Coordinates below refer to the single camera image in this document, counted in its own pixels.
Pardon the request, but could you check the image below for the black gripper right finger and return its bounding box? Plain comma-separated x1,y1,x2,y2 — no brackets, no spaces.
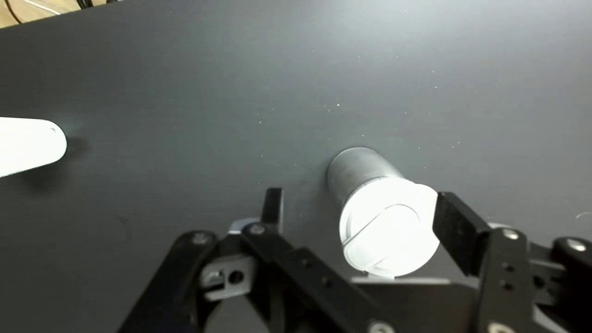
431,190,592,333

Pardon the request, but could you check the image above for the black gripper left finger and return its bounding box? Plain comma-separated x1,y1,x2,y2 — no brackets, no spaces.
118,187,395,333

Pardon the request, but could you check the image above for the white cylindrical cup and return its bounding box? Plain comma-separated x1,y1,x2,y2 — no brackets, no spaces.
323,144,442,279

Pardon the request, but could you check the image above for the white plastic slotted bracket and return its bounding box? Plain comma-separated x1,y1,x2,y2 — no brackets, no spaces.
0,114,68,179

